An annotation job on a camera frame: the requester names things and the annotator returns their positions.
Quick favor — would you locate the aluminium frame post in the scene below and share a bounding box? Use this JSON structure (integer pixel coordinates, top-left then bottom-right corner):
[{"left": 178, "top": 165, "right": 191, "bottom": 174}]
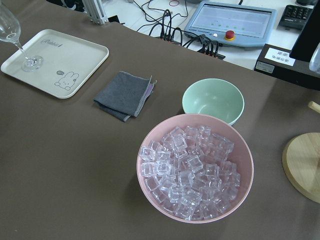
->
[{"left": 82, "top": 0, "right": 108, "bottom": 25}]

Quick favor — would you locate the grey folded cloth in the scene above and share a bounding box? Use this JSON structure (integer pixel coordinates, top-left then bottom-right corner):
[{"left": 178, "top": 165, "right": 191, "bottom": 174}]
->
[{"left": 93, "top": 71, "right": 157, "bottom": 122}]

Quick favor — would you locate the wine glass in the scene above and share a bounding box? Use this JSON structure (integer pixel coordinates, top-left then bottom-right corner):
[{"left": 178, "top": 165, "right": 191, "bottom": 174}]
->
[{"left": 0, "top": 1, "right": 44, "bottom": 72}]

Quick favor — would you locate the teach pendant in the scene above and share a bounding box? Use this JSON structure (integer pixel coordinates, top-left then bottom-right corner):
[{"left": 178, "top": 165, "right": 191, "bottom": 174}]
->
[{"left": 184, "top": 1, "right": 277, "bottom": 49}]

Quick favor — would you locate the pink bowl of ice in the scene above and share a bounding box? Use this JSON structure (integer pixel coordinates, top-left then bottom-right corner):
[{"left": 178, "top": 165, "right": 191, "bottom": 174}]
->
[{"left": 136, "top": 114, "right": 254, "bottom": 224}]

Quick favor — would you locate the black keyboard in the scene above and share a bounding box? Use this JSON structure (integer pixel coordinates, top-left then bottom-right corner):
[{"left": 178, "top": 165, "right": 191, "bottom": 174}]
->
[{"left": 278, "top": 4, "right": 313, "bottom": 31}]

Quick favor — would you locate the black box with label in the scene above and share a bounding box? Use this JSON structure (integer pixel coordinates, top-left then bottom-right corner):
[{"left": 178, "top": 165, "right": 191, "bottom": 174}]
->
[{"left": 254, "top": 44, "right": 320, "bottom": 91}]

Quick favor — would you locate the mint green bowl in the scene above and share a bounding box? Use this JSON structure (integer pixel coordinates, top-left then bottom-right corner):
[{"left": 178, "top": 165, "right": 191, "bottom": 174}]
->
[{"left": 182, "top": 78, "right": 245, "bottom": 125}]

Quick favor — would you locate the cream rabbit tray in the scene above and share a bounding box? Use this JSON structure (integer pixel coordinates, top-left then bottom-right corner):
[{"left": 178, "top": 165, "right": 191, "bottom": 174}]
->
[{"left": 1, "top": 29, "right": 109, "bottom": 99}]

